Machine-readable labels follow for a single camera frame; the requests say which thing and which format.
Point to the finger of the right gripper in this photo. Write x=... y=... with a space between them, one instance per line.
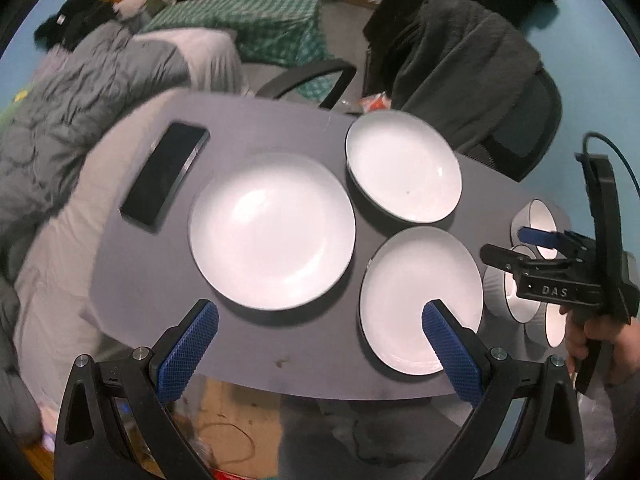
x=549 y=240
x=508 y=260

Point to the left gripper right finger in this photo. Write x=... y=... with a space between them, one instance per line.
x=547 y=442

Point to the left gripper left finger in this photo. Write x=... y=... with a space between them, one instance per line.
x=91 y=440

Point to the white bowl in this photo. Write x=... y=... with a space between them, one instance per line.
x=547 y=327
x=536 y=215
x=502 y=300

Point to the white plate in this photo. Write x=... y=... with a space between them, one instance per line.
x=403 y=166
x=274 y=234
x=412 y=268

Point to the black mesh office chair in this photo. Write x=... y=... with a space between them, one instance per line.
x=514 y=148

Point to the dark grey fleece blanket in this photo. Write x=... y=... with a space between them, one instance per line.
x=457 y=66

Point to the black smartphone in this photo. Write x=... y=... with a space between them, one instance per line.
x=158 y=181

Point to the green checkered tablecloth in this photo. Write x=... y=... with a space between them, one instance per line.
x=285 y=33

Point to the grey quilted duvet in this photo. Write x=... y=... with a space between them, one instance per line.
x=62 y=119

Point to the white pillow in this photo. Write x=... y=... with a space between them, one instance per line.
x=213 y=60

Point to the black bag on bed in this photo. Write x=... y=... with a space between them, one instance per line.
x=73 y=23

